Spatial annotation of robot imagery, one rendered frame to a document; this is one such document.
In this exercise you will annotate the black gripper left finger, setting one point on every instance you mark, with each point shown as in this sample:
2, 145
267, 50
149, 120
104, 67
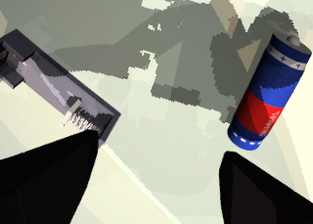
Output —
46, 184

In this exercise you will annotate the dark grey battery holder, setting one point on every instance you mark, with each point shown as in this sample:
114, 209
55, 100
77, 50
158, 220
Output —
22, 60

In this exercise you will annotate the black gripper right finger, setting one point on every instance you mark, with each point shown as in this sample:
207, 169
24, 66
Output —
249, 195

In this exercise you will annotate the blue and red battery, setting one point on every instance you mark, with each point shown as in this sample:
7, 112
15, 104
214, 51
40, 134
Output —
270, 88

